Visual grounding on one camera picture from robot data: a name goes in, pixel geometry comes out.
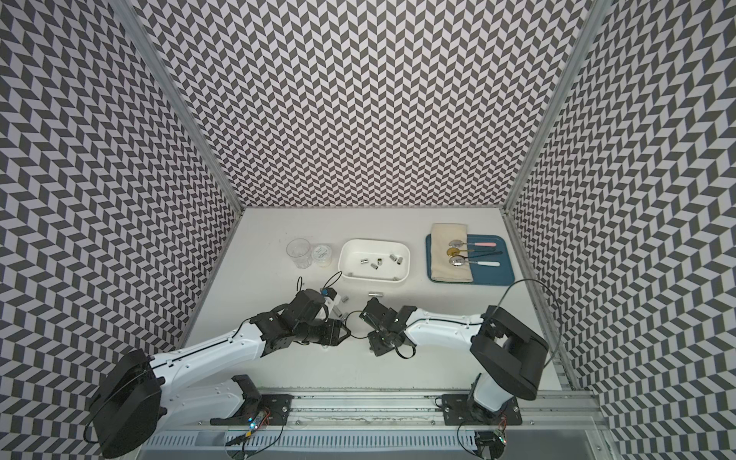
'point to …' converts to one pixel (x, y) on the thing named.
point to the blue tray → (502, 274)
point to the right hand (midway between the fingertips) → (383, 347)
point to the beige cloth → (442, 233)
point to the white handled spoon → (460, 260)
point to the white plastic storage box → (375, 260)
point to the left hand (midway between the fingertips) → (343, 336)
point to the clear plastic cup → (300, 251)
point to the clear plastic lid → (322, 255)
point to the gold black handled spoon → (471, 253)
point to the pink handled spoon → (459, 242)
